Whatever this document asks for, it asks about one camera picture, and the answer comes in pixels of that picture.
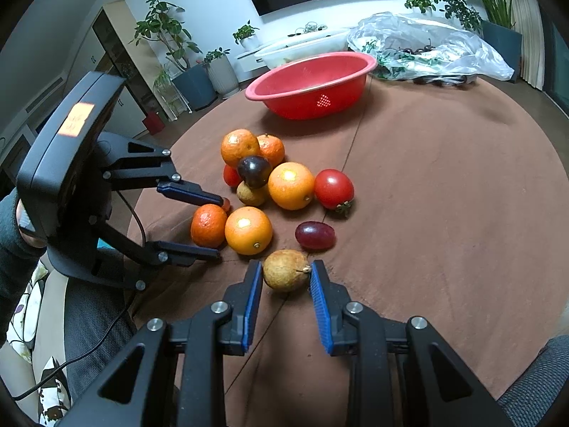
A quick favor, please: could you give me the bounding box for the beige curtain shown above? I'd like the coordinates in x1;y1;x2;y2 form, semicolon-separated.
511;0;545;90

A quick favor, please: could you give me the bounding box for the person's left hand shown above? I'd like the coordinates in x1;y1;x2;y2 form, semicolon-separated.
15;198;47;250

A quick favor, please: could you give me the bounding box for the thin plant on white stand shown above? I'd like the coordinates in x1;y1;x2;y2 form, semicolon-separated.
152;64;192;121

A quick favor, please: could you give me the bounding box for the floral printed cushion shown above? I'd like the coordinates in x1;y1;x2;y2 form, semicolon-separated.
0;258;72;427

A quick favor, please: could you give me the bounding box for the person's left leg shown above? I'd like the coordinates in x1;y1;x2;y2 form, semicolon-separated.
62;249;179;427

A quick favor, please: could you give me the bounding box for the dark purple plum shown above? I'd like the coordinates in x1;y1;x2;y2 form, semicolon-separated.
237;155;273;189

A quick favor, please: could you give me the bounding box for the small plant in white pot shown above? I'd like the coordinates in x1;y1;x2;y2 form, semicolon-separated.
232;20;261;52

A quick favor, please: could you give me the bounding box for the red box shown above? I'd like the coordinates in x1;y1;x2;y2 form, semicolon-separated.
142;111;165;136

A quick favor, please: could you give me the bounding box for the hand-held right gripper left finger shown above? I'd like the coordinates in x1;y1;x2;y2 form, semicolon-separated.
55;259;264;427

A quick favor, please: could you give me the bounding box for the red plastic basin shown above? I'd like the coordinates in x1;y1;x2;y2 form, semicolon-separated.
245;52;378;121

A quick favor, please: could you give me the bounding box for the wooden glass-door cabinet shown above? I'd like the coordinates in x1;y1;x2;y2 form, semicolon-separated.
67;0;156;138

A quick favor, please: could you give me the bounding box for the brown longan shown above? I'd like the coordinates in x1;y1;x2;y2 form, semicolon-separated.
236;180;270;207
262;250;313;293

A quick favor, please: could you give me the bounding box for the dark red plum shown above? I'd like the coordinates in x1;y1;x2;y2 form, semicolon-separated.
295;221;335;251

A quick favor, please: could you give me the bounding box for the smooth round orange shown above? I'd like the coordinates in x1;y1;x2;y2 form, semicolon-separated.
268;162;315;211
224;207;273;256

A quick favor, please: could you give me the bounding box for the leafy tree in blue pot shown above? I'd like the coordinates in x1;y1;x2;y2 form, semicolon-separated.
131;0;218;112

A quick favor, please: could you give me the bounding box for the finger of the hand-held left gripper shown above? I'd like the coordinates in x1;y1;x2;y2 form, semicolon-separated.
95;222;222;292
100;131;224;207

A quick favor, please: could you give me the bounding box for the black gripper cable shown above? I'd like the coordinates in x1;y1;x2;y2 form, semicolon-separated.
11;189;147;401

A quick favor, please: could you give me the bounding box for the person's right leg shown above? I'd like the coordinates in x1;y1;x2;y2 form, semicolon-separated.
498;336;569;427

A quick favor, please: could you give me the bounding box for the pile of dark cherries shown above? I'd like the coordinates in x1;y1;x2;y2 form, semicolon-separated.
393;39;467;86

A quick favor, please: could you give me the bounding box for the small bushy potted plant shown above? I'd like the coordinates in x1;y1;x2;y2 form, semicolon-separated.
404;0;441;14

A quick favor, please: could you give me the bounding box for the tangle of cables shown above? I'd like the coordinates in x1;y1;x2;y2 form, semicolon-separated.
289;21;330;36

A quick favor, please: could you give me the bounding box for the dark leafy potted plant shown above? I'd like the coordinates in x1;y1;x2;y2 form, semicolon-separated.
438;0;483;34

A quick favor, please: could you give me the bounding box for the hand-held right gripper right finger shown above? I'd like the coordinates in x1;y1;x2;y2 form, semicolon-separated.
310;259;516;427

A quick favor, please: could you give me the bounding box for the person's leg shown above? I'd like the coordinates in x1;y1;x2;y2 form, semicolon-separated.
62;249;179;427
498;336;569;427

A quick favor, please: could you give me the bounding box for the bumpy orange mandarin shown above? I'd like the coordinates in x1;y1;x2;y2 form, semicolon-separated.
221;129;261;169
257;133;285;167
191;204;228;249

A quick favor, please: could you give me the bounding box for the glass door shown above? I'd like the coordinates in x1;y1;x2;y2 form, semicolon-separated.
544;9;569;112

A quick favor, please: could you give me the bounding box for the person's left forearm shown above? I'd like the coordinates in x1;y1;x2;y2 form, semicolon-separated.
0;189;45;348

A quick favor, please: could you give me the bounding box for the tall-leaf plant in blue pot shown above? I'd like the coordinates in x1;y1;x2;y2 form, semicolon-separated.
445;0;523;72

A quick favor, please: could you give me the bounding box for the plant in tall white pot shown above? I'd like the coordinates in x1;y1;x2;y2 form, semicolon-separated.
202;48;241;99

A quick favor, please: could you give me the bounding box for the white plastic basin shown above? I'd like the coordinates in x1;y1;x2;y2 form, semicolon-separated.
254;29;356;69

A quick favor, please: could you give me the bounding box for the clear plastic bag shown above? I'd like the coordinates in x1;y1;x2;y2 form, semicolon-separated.
347;12;516;83

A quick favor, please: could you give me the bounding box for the white television stand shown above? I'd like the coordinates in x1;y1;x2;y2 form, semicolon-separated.
235;24;356;60

